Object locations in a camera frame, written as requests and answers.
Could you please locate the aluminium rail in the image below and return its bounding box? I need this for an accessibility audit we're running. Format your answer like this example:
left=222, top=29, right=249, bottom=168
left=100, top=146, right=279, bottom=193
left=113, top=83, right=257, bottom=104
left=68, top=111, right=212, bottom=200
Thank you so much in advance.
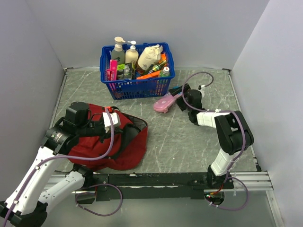
left=22, top=171, right=273, bottom=195

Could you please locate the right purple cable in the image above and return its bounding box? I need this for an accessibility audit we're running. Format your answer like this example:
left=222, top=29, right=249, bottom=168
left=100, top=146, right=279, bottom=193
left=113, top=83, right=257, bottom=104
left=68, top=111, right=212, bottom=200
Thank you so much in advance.
left=181, top=71, right=250, bottom=211

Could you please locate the grey pump bottle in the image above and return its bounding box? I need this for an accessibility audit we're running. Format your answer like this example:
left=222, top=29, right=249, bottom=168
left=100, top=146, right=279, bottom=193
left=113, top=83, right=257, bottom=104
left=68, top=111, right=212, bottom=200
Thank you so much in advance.
left=111, top=36, right=125, bottom=65

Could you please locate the red backpack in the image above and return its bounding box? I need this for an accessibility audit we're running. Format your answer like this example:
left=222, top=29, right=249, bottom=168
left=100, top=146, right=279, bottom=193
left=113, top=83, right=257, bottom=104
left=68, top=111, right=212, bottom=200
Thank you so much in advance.
left=69, top=106, right=148, bottom=172

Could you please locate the orange package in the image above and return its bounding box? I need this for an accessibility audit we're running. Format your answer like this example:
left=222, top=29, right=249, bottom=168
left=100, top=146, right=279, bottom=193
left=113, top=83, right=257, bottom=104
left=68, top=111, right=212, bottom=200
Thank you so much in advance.
left=136, top=53, right=167, bottom=79

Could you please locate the black and green box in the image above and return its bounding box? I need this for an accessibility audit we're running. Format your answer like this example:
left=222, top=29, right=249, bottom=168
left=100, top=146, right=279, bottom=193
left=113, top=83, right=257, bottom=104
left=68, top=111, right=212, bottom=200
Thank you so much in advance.
left=116, top=62, right=135, bottom=80

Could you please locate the beige paper bag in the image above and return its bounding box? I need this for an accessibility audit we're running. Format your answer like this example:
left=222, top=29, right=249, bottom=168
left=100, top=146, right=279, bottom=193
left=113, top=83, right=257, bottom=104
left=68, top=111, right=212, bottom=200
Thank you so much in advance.
left=136, top=44, right=163, bottom=72

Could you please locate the pink cartoon pencil case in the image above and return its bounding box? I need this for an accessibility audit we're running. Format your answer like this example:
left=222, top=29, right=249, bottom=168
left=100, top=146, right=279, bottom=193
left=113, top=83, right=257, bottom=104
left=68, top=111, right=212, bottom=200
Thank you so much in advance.
left=153, top=89, right=182, bottom=113

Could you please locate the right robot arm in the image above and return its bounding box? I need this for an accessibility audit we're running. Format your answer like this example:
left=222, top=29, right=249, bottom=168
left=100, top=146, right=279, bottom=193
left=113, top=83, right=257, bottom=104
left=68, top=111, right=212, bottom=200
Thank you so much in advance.
left=169, top=83, right=254, bottom=188

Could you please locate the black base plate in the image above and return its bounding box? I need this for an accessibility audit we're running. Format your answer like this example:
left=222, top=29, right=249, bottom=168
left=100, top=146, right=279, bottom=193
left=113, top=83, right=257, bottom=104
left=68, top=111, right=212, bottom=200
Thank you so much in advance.
left=81, top=172, right=234, bottom=201

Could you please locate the blue plastic basket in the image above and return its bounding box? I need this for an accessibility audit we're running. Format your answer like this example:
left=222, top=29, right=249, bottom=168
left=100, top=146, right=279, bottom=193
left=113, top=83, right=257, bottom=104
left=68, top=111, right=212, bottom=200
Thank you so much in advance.
left=99, top=42, right=176, bottom=100

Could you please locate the purple cable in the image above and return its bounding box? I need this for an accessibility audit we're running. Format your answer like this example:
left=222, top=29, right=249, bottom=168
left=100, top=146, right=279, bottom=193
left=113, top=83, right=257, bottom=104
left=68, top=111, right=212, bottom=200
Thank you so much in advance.
left=0, top=107, right=124, bottom=225
left=181, top=71, right=250, bottom=211

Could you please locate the pink box in basket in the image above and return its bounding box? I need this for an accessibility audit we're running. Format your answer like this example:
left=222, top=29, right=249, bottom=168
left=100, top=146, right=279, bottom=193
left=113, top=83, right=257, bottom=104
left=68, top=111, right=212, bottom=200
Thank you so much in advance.
left=106, top=60, right=118, bottom=81

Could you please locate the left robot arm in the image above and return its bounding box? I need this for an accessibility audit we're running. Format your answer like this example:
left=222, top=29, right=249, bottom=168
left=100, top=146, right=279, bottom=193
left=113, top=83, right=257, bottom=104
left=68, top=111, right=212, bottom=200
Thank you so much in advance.
left=0, top=102, right=121, bottom=227

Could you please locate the green drink bottle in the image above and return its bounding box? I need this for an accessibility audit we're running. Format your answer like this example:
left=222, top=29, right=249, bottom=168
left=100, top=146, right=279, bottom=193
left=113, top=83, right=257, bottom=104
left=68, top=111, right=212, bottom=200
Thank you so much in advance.
left=159, top=66, right=170, bottom=77

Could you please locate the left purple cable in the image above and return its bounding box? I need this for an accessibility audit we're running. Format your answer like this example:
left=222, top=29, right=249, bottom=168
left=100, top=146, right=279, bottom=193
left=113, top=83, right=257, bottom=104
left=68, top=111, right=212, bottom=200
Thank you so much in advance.
left=0, top=107, right=124, bottom=225

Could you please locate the cream pump bottle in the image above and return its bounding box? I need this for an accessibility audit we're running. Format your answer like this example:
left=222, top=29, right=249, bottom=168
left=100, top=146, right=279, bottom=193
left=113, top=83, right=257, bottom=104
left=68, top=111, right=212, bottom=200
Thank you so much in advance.
left=125, top=40, right=139, bottom=65

